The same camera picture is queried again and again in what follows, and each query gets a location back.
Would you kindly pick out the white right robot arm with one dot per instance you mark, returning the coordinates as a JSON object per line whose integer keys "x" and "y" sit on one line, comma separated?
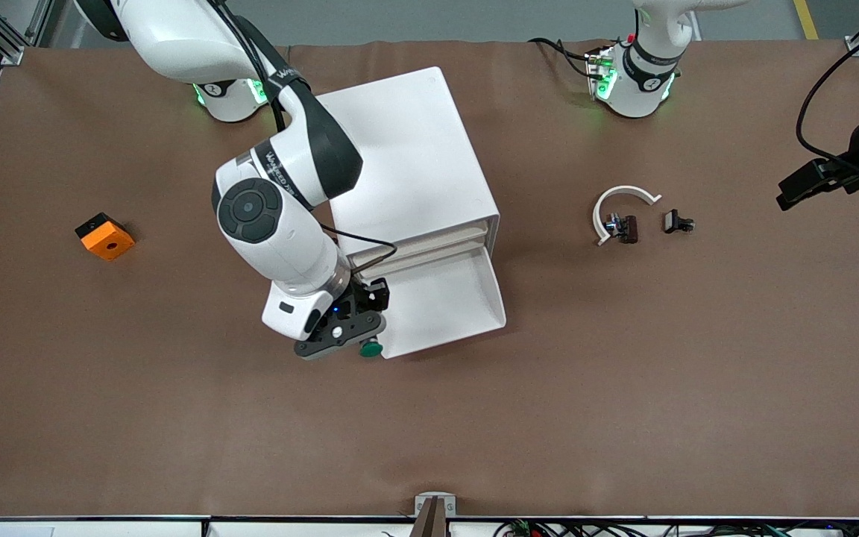
{"x": 273, "y": 224}

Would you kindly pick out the green push button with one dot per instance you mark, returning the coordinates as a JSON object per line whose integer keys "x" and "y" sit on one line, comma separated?
{"x": 371, "y": 347}

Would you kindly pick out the orange box with hole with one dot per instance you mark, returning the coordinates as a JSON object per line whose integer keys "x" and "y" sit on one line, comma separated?
{"x": 107, "y": 240}

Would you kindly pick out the white drawer cabinet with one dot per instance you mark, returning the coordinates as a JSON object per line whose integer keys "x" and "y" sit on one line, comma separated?
{"x": 422, "y": 149}

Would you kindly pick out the small brown black component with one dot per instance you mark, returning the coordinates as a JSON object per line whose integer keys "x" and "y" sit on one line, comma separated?
{"x": 625, "y": 227}

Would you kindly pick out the grey aluminium camera post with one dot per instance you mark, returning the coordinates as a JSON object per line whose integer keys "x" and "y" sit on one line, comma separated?
{"x": 435, "y": 507}

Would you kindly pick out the white plastic drawer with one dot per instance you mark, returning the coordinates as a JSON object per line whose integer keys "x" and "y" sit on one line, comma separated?
{"x": 437, "y": 250}
{"x": 444, "y": 306}
{"x": 437, "y": 235}

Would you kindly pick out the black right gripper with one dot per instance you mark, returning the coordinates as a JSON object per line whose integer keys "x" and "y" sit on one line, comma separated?
{"x": 362, "y": 296}

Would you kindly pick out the brown table mat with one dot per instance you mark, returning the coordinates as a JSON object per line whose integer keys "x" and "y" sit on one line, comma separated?
{"x": 429, "y": 418}

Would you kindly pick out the small black clip component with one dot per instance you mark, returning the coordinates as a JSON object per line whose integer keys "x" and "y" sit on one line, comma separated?
{"x": 674, "y": 221}

